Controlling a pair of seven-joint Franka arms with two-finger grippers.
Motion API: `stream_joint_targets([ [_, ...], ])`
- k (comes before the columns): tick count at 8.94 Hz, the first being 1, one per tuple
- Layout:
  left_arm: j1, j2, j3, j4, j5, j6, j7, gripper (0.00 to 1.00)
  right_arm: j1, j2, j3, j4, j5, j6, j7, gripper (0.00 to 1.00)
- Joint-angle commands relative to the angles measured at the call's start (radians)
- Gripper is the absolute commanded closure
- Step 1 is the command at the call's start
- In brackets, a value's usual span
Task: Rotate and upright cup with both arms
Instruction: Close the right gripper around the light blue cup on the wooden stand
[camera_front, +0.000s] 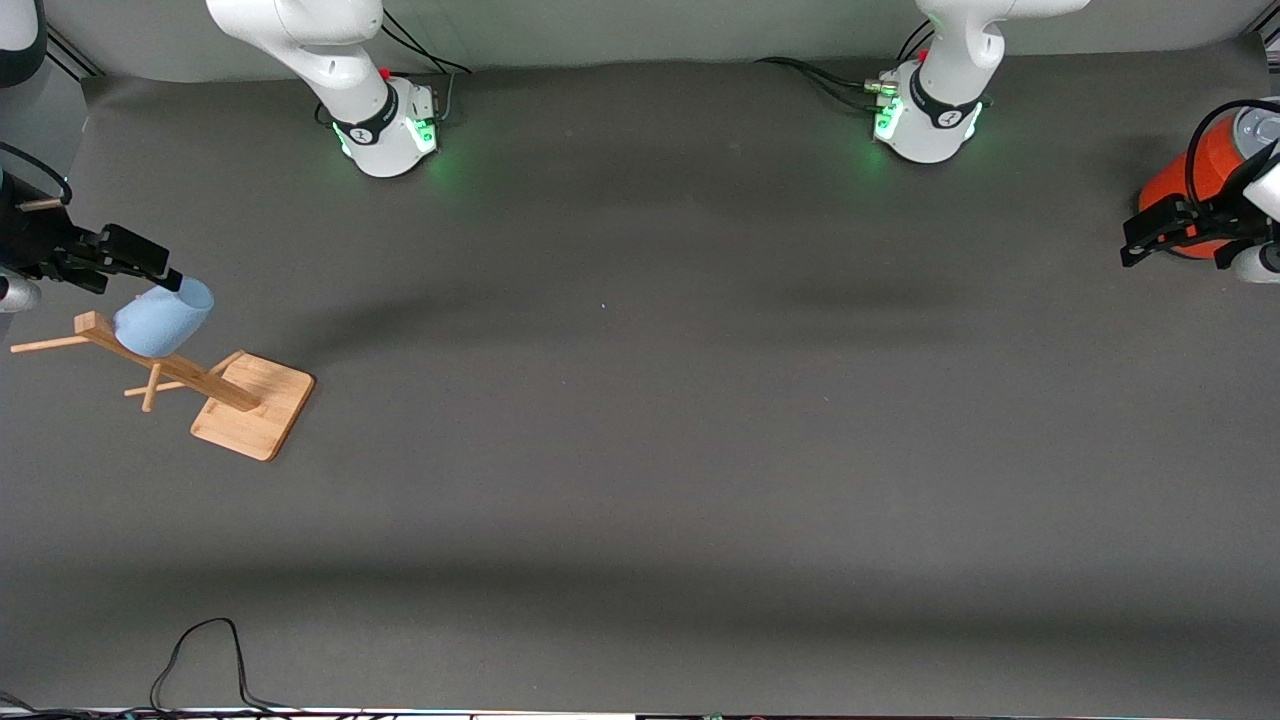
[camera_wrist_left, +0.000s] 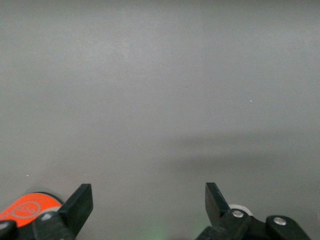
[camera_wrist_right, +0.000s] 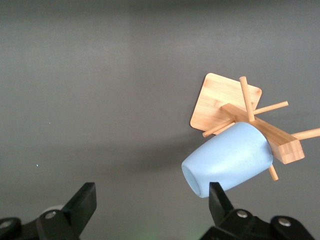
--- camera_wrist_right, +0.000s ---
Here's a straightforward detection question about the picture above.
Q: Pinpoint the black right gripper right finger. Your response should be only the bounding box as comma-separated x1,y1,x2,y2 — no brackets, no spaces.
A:
199,181,316,240

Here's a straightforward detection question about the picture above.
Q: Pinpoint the wooden mug tree rack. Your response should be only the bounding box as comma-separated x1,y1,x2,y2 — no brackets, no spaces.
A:
189,72,320,181

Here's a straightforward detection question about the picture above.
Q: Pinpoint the light blue cup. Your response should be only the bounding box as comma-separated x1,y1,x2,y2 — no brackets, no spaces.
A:
180,121,275,200

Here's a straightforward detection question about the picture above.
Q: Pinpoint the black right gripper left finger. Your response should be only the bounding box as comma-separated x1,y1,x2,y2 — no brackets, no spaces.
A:
0,182,98,240

